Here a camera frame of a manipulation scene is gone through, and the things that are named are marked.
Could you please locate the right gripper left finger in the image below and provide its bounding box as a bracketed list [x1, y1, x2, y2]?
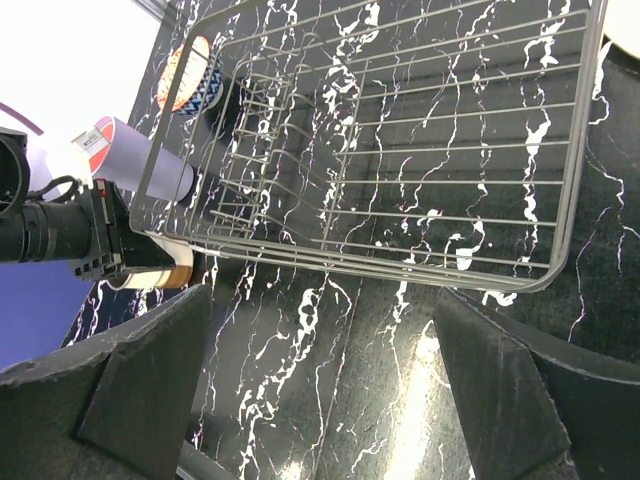
[1, 285, 212, 479]

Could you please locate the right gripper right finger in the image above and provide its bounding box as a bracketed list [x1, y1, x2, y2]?
[434, 288, 639, 479]

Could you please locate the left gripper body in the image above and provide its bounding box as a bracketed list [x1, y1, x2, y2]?
[1, 179, 170, 281]

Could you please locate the purple cup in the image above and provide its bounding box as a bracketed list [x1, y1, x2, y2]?
[71, 116, 197, 201]

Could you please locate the cream and brown mug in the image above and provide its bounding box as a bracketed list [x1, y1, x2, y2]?
[107, 232, 194, 291]

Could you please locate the cream and blue plate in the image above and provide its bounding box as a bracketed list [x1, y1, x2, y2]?
[604, 0, 640, 59]

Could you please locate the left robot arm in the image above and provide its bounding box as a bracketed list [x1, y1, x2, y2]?
[1, 128, 177, 282]

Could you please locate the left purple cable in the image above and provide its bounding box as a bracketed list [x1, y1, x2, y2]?
[0, 102, 45, 136]

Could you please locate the wire dish rack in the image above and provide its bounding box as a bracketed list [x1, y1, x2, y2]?
[130, 1, 607, 293]

